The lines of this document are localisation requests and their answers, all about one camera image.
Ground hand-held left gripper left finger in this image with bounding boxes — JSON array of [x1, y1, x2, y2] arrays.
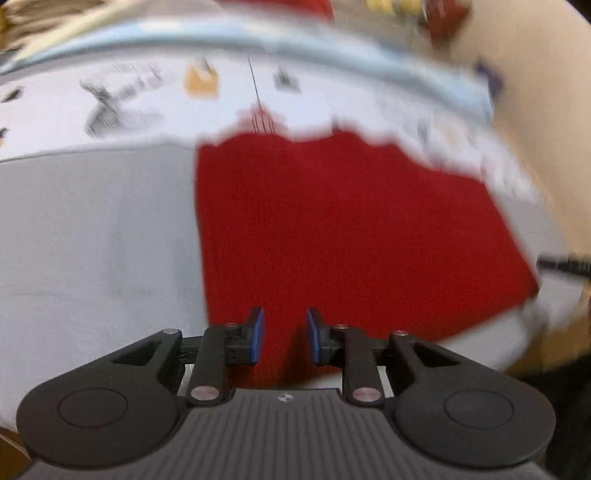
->
[[111, 307, 266, 409]]

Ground light blue sheet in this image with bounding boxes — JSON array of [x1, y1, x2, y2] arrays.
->
[[0, 16, 497, 123]]

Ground yellow bear plush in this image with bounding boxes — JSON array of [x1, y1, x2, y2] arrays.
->
[[365, 0, 423, 17]]

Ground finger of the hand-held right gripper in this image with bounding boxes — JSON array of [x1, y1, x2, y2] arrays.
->
[[537, 255, 591, 280]]

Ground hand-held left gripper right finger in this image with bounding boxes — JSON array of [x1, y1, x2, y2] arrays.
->
[[307, 307, 465, 409]]

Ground dark red pillow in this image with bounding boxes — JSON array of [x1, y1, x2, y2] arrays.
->
[[425, 0, 472, 44]]

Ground red folded blanket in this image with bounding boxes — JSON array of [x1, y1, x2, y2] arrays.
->
[[217, 0, 335, 24]]

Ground wooden bed frame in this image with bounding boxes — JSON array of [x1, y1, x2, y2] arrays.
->
[[0, 425, 33, 476]]

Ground red knitted sweater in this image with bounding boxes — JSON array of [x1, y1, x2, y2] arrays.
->
[[193, 104, 541, 391]]

